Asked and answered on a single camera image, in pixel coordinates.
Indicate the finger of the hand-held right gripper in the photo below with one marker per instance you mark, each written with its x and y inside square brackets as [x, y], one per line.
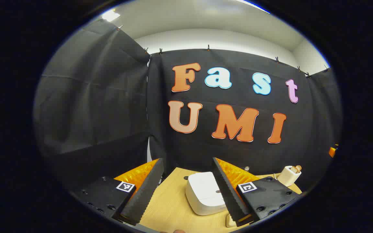
[333, 151]

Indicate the ceiling light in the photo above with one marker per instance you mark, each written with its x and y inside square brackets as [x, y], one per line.
[110, 15]

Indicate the white rice cooker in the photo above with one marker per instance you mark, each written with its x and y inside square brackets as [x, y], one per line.
[202, 194]

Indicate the black backdrop cloth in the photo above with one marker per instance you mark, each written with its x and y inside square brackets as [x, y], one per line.
[108, 97]

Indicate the white toaster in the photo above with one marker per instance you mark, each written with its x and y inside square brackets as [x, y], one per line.
[287, 177]

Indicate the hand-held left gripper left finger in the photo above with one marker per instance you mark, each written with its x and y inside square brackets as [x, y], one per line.
[141, 194]

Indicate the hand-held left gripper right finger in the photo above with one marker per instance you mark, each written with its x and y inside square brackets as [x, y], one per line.
[228, 194]

